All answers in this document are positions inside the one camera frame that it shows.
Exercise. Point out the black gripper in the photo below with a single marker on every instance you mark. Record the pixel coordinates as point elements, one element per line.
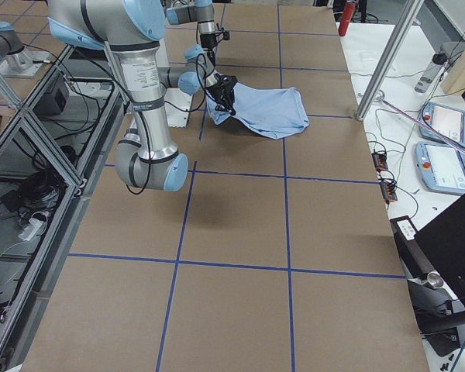
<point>221,91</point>
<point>206,41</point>

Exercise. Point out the light blue t-shirt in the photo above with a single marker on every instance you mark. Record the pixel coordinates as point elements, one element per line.
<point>273,113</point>

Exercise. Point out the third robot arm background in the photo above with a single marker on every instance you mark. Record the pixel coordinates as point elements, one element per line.
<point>10,43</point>

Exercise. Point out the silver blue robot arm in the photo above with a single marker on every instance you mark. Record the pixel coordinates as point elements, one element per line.
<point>131,31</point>
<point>202,13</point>

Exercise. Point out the red fire extinguisher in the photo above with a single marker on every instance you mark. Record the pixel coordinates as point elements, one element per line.
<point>346,17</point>

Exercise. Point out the brown paper table cover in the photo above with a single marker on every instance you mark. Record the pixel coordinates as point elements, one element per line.
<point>276,255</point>

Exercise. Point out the far black orange hub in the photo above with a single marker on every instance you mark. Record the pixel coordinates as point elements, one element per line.
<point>380,161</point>

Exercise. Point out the black orange hub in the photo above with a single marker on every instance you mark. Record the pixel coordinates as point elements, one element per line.
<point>388,190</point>
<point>380,161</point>

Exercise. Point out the near black orange hub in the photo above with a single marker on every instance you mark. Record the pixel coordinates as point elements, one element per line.
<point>388,190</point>

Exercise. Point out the clear water bottle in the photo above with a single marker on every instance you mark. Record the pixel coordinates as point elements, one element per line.
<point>430,73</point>

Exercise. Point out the near blue teach pendant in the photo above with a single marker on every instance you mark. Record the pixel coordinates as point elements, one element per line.
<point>441,167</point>

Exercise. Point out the blue teach pendant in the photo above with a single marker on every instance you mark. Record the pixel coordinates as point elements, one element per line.
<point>441,167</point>
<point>445,120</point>

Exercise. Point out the far blue teach pendant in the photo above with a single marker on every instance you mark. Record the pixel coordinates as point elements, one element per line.
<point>445,120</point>

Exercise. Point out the aluminium frame post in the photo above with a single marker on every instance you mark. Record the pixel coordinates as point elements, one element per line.
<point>397,37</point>

